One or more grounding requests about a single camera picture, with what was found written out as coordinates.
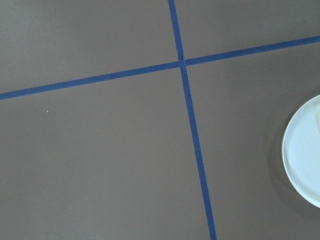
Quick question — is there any white round plate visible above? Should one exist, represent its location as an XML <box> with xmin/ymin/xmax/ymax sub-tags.
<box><xmin>281</xmin><ymin>95</ymin><xmax>320</xmax><ymax>207</ymax></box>

